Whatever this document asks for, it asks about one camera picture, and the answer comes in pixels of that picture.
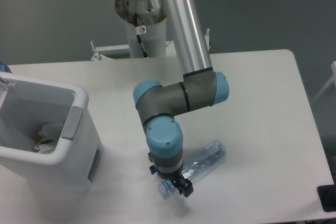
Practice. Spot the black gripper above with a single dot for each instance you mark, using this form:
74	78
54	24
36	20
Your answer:
174	174

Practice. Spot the clear plastic water bottle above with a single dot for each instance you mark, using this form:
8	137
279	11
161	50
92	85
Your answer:
204	160

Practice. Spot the white paper wrapper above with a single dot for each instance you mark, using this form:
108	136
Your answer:
52	130

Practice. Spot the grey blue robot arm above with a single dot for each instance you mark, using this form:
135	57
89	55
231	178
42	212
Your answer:
157	105

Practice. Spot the white plastic trash can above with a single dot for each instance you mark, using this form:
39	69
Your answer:
27	104

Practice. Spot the yellow green trash in can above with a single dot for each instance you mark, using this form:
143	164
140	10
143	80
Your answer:
45	146

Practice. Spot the black clamp at table edge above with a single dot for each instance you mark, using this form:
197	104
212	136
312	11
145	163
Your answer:
327	197

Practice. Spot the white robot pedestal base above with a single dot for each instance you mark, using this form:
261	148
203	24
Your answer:
145	25

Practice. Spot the white frame at right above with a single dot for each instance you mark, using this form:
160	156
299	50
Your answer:
326	86

